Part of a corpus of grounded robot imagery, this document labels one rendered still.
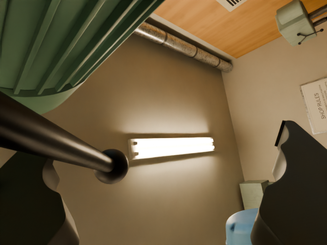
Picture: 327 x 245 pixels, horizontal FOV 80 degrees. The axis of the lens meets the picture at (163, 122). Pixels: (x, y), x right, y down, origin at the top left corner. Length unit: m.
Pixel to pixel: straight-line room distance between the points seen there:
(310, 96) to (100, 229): 2.70
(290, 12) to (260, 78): 1.31
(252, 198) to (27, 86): 2.96
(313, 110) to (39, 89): 2.94
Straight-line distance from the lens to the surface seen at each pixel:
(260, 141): 3.18
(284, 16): 2.17
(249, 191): 3.03
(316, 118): 3.00
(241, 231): 0.40
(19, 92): 0.20
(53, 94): 0.21
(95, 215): 1.63
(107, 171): 0.19
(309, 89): 3.05
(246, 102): 3.28
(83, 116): 1.65
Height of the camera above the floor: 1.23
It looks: 44 degrees up
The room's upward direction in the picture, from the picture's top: 110 degrees counter-clockwise
